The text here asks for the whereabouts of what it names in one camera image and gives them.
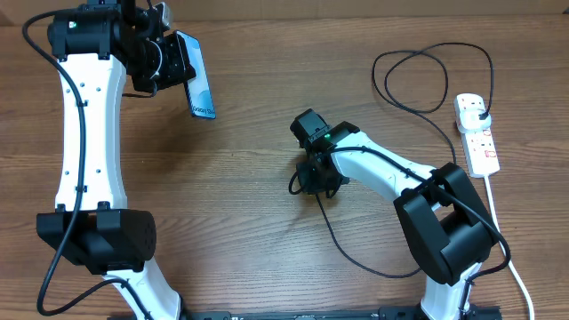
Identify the Samsung Galaxy smartphone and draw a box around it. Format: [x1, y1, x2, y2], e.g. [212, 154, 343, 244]
[175, 30, 216, 119]

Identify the black USB charging cable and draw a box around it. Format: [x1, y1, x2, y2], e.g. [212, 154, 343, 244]
[287, 42, 495, 280]

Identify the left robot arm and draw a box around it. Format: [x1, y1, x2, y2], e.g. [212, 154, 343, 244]
[36, 1, 197, 319]

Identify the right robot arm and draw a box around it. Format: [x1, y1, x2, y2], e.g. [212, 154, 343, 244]
[290, 109, 504, 319]

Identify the white USB charger plug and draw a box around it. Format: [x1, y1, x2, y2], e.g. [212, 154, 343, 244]
[456, 109, 492, 133]

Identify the white power strip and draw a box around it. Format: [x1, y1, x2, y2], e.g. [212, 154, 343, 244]
[453, 93, 500, 178]

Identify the white power strip cord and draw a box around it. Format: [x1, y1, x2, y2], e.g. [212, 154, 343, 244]
[482, 175, 536, 320]

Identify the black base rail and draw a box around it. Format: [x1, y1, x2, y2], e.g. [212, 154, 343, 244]
[106, 304, 503, 320]

